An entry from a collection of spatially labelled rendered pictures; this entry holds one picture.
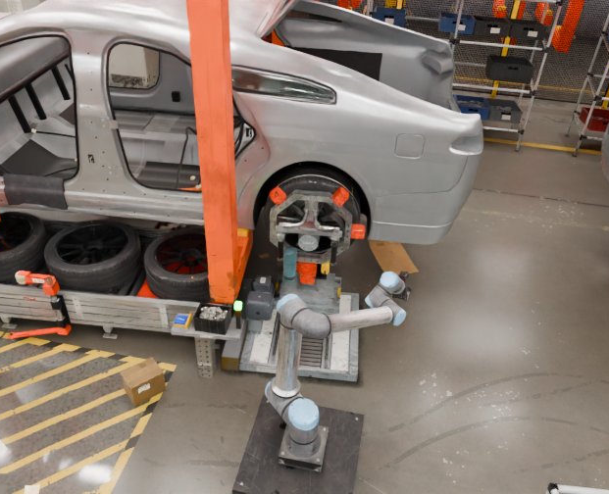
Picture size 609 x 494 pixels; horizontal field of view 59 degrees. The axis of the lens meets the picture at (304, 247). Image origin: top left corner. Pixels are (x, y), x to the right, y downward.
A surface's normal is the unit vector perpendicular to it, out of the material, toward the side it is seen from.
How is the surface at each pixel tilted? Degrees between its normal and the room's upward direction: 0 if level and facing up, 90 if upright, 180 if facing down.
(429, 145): 90
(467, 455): 0
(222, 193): 90
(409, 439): 0
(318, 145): 90
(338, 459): 0
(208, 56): 90
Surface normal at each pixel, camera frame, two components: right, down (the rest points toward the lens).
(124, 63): -0.20, 0.58
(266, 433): 0.04, -0.80
